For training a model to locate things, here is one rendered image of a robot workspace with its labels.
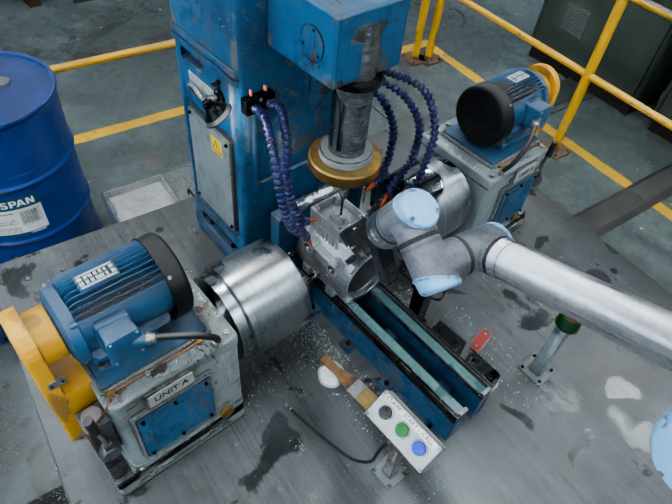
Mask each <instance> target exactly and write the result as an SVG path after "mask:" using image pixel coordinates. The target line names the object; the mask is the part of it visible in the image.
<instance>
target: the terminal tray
mask: <svg viewBox="0 0 672 504"><path fill-rule="evenodd" d="M341 203H342V202H341V199H340V197H339V193H337V194H335V195H333V196H331V197H329V198H327V199H325V200H323V201H321V202H319V203H317V204H315V205H313V206H312V207H311V210H310V218H317V217H318V218H319V220H317V221H315V222H312V223H311V226H313V228H314V229H313V231H315V230H316V233H319V236H321V235H322V239H324V238H325V241H328V244H331V247H333V246H334V250H336V249H337V250H338V249H339V247H338V244H339V243H342V242H343V240H342V239H341V237H340V235H339V233H341V232H342V231H343V230H345V229H346V228H347V224H348V227H349V226H351V225H353V224H354V222H355V223H356V222H358V221H360V220H361V219H362V217H364V216H365V214H364V213H363V212H361V211H360V210H359V209H358V208H357V207H355V206H354V205H353V204H352V203H351V202H350V201H348V200H347V199H345V200H344V204H343V211H342V215H340V212H341V211H340V208H341ZM344 208H345V210H344ZM333 210H334V211H333ZM345 212H346V213H345ZM321 213H322V214H321ZM347 213H348V214H347ZM324 214H325V215H326V216H324ZM345 214H346V215H345ZM347 215H348V216H347ZM351 215H352V217H353V218H352V217H351ZM354 216H355V218H354ZM327 219H329V220H330V219H331V220H330V221H329V220H327ZM350 221H351V222H350ZM348 222H349V223H350V224H349V223H348ZM353 226H354V225H353Z"/></svg>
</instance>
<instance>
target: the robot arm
mask: <svg viewBox="0 0 672 504"><path fill-rule="evenodd" d="M438 218H439V207H438V204H437V202H436V200H435V199H434V198H433V197H432V195H430V194H429V193H428V192H426V191H424V190H422V189H418V188H411V189H408V190H405V191H404V192H401V193H399V194H397V195H396V196H395V198H394V199H392V200H391V201H390V202H388V203H387V204H386V205H384V206H383V207H381V208H380V209H378V210H377V211H376V210H374V211H372V212H371V213H369V214H367V215H365V216H364V217H362V219H361V220H360V221H358V222H356V223H354V224H353V225H354V226H353V225H351V226H349V227H347V228H346V229H345V230H343V231H342V232H341V233H339V235H340V237H341V239H342V240H343V242H344V244H345V246H346V247H349V248H346V247H345V246H344V245H343V244H342V243H339V244H338V247H339V249H340V251H341V254H342V256H343V258H344V260H343V262H344V263H345V264H346V265H347V266H348V265H350V264H351V263H353V262H355V261H356V260H358V261H359V260H361V259H363V258H364V257H366V256H368V255H369V254H371V255H372V256H373V259H374V263H375V266H376V270H377V273H378V276H379V280H380V281H381V282H384V283H387V284H388V283H390V282H391V281H392V280H394V279H395V278H397V277H398V276H399V272H398V269H397V265H396V261H395V258H394V254H393V250H392V248H394V247H395V246H397V245H398V248H399V250H400V252H401V255H402V257H403V259H404V261H405V264H406V266H407V268H408V271H409V273H410V275H411V277H412V280H413V284H414V285H415V286H416V288H417V290H418V292H419V294H420V295H421V296H424V297H426V296H430V295H433V294H436V293H439V292H442V291H446V290H448V289H451V288H454V287H457V286H459V285H461V284H462V279H461V278H463V277H465V276H468V275H470V274H472V273H475V272H477V271H481V272H483V273H485V274H487V275H489V276H491V277H492V278H496V279H498V280H500V281H502V282H504V283H506V284H508V285H509V286H511V287H513V288H515V289H517V290H519V291H521V292H523V293H524V294H526V295H528V296H530V297H532V298H534V299H536V300H537V301H539V302H541V303H543V304H545V305H547V306H549V307H551V308H552V309H554V310H556V311H558V312H560V313H562V314H564V315H565V316H567V317H569V318H571V319H573V320H575V321H577V322H579V323H580V324H582V325H584V326H586V327H588V328H590V329H592V330H593V331H595V332H597V333H599V334H601V335H603V336H605V337H607V338H608V339H610V340H612V341H614V342H616V343H618V344H620V345H622V346H623V347H625V348H627V349H629V350H631V351H633V352H635V353H636V354H638V355H640V356H642V357H644V358H646V359H648V360H650V361H651V362H653V363H655V364H657V365H659V366H661V367H663V368H664V369H666V370H668V371H670V372H672V311H670V310H667V309H665V308H663V307H661V306H658V305H656V304H654V303H652V302H650V301H647V300H645V299H643V298H641V297H638V296H636V295H634V294H632V293H629V292H627V291H625V290H623V289H621V288H618V287H616V286H614V285H612V284H609V283H607V282H605V281H603V280H600V279H598V278H596V277H594V276H592V275H589V274H587V273H585V272H583V271H580V270H578V269H576V268H574V267H571V266H569V265H567V264H565V263H563V262H560V261H558V260H556V259H554V258H551V257H549V256H547V255H545V254H542V253H540V252H538V251H536V250H534V249H531V248H529V247H527V246H525V245H522V244H520V243H518V242H516V241H515V240H513V238H512V236H511V234H510V232H509V231H508V230H507V229H506V228H505V227H504V226H503V225H501V224H499V223H496V222H488V223H482V224H479V225H477V226H475V227H474V228H471V229H469V230H466V231H464V232H461V233H459V234H456V235H453V236H451V237H448V238H445V239H442V237H441V235H440V233H439V230H438V228H437V226H436V223H437V221H438ZM342 233H343V234H342ZM351 254H352V256H351ZM650 454H651V457H652V461H653V463H654V466H655V468H656V470H657V471H661V472H662V473H663V474H664V476H663V477H662V480H663V481H664V482H665V483H666V484H667V486H668V487H669V488H670V489H671V490H672V407H670V408H669V409H668V410H667V411H666V412H665V413H664V415H663V416H662V417H661V418H660V419H659V420H658V421H657V422H656V423H655V425H654V427H653V429H652V432H651V435H650Z"/></svg>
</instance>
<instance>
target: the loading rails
mask: <svg viewBox="0 0 672 504"><path fill-rule="evenodd" d="M325 285H326V284H324V283H323V282H322V281H321V280H320V279H319V278H317V279H313V280H312V282H311V283H310V298H312V300H313V302H311V305H312V313H311V317H314V316H316V315H317V314H319V313H320V312H321V313H322V314H323V315H324V316H325V317H326V318H327V319H328V320H329V321H330V322H331V323H332V324H333V325H334V326H335V327H336V328H337V329H338V331H339V332H340V333H341V334H342V335H343V336H344V337H345V338H344V339H343V340H341V341H340V342H339V346H340V347H341V348H342V349H343V350H344V351H345V352H346V353H347V354H349V353H350V352H352V351H353V350H355V349H357V350H358V351H359V352H360V353H361V354H362V355H363V356H364V357H365V358H366V359H367V361H368V362H369V363H370V364H371V365H372V366H373V367H374V368H375V369H376V370H377V371H378V372H379V373H380V374H381V375H382V376H383V378H381V379H380V380H379V381H378V382H377V386H378V387H379V388H380V389H381V390H382V391H383V392H384V391H385V390H387V389H388V390H389V391H392V390H393V389H394V388H395V389H396V390H397V392H398V393H399V394H400V395H401V396H402V397H403V398H404V399H405V400H406V401H407V402H408V403H409V404H410V405H411V406H412V407H413V408H414V409H415V410H416V411H417V412H418V413H419V414H420V415H421V416H422V417H423V418H424V419H425V421H424V422H423V424H424V425H425V426H426V427H427V428H428V429H429V430H430V431H431V432H432V433H433V434H434V435H435V434H436V433H438V434H439V435H440V436H441V437H442V438H443V439H444V440H445V441H446V440H448V438H450V437H451V436H452V435H453V434H454V433H455V432H456V431H457V429H458V427H459V425H460V424H461V422H462V420H463V418H464V417H465V415H466V414H467V415H468V416H469V417H470V418H472V417H473V416H474V415H475V414H476V413H478V412H479V411H480V410H481V408H482V406H483V405H484V403H485V401H486V400H487V398H488V396H489V395H490V393H491V392H492V390H493V388H494V386H493V385H492V384H491V383H490V382H489V381H488V380H487V379H485V378H484V377H483V376H482V375H481V374H480V373H479V372H478V371H477V370H476V369H475V368H473V367H472V366H471V365H470V364H469V363H468V362H467V361H466V360H465V359H464V358H463V357H462V356H460V355H459V354H458V353H457V352H456V351H455V350H454V349H453V348H452V347H451V346H450V345H448V344H447V343H446V342H445V341H444V340H443V339H442V338H441V337H440V336H439V335H438V334H437V333H435V332H434V331H433V330H432V329H431V328H430V327H429V326H428V325H427V324H426V323H425V322H423V321H422V320H421V319H420V318H419V317H418V316H417V315H416V314H415V313H414V312H413V311H412V310H410V309H409V308H408V307H407V306H406V305H405V304H404V303H403V302H402V301H401V300H400V299H398V298H397V297H396V296H395V295H394V294H393V293H392V292H391V291H390V290H389V289H388V288H387V287H385V286H384V285H383V284H382V283H379V282H377V284H376V285H375V286H374V288H375V289H376V288H377V290H375V291H374V289H372V290H371V291H370V290H369V293H368V292H367V294H365V295H364V296H363V295H362V298H361V297H360V299H357V300H356V299H355V301H354V300H353V299H352V300H351V301H352V302H350V303H347V304H348V305H347V304H346V303H345V302H344V301H343V300H342V299H341V298H340V297H339V296H338V295H335V296H334V297H330V296H329V295H328V294H327V293H326V292H325ZM381 288H382V290H381ZM378 291H379V292H380V291H381V292H380V293H379V292H378ZM373 293H374V295H373ZM352 303H353V304H354V305H352ZM356 303H357V304H358V306H357V304H356ZM349 304H351V305H349ZM356 306H357V307H356ZM355 307H356V308H357V309H354V308H355Z"/></svg>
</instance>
